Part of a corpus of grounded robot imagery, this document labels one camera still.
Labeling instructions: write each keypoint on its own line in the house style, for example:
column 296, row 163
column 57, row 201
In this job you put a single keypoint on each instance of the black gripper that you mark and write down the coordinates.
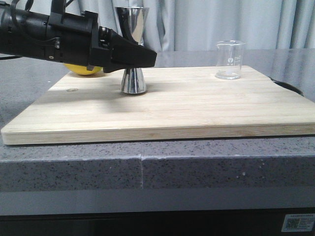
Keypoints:
column 79, row 40

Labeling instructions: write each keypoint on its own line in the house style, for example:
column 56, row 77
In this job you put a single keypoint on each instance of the steel double jigger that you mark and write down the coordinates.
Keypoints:
column 131, row 23

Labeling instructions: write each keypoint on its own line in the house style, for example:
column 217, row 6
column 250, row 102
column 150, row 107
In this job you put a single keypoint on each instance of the small glass beaker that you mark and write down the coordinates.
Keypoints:
column 229, row 61

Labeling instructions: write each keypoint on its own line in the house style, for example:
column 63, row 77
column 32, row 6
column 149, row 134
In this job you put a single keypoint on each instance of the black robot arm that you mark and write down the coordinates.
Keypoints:
column 22, row 32

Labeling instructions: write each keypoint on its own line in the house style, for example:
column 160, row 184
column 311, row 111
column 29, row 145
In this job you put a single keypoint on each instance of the yellow lemon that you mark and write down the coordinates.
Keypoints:
column 82, row 70

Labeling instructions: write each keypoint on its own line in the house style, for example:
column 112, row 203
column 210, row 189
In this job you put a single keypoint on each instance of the grey curtain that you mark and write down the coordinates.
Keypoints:
column 198, row 25

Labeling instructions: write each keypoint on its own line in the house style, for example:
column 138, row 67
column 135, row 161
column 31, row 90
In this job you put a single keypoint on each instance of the wooden cutting board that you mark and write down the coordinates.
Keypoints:
column 180, row 103

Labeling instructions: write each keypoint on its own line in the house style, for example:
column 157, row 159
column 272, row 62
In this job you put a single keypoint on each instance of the white QR code label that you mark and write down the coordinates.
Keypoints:
column 294, row 223

